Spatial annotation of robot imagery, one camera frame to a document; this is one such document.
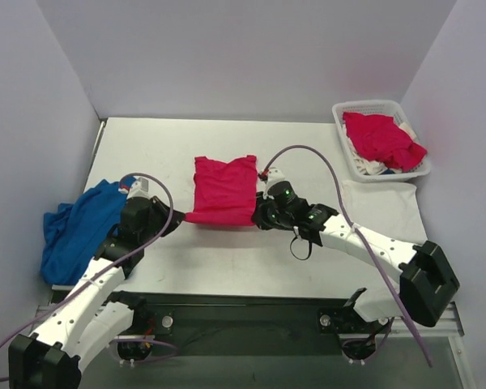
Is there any pink t shirt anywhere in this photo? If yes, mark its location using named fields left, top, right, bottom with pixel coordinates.
left=185, top=155, right=258, bottom=227
left=343, top=112, right=427, bottom=173

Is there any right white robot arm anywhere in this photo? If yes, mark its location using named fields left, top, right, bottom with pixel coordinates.
left=252, top=181, right=460, bottom=331

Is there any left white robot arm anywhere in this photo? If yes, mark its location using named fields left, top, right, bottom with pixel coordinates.
left=8, top=197, right=185, bottom=388

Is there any blue t shirt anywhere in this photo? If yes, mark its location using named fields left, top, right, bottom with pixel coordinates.
left=40, top=180, right=126, bottom=285

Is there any white folded t shirt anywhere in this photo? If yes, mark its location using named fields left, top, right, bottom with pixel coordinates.
left=341, top=181, right=427, bottom=244

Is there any white plastic basket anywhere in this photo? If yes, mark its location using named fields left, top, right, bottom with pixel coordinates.
left=332, top=100, right=431, bottom=182

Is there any pink t shirt in basket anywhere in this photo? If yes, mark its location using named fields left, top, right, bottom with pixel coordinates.
left=343, top=112, right=427, bottom=173

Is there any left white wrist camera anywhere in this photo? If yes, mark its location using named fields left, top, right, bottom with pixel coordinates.
left=118, top=177, right=150, bottom=200

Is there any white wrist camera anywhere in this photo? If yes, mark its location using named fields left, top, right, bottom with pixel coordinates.
left=118, top=177, right=150, bottom=200
left=258, top=167, right=285, bottom=192

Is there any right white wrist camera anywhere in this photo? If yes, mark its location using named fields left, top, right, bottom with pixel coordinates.
left=258, top=167, right=285, bottom=192

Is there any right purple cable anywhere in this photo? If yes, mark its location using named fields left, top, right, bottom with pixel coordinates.
left=258, top=144, right=435, bottom=369

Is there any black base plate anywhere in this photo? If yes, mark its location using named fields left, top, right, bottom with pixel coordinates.
left=108, top=291, right=388, bottom=360

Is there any aluminium frame rail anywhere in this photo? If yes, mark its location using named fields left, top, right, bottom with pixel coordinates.
left=440, top=301, right=465, bottom=336

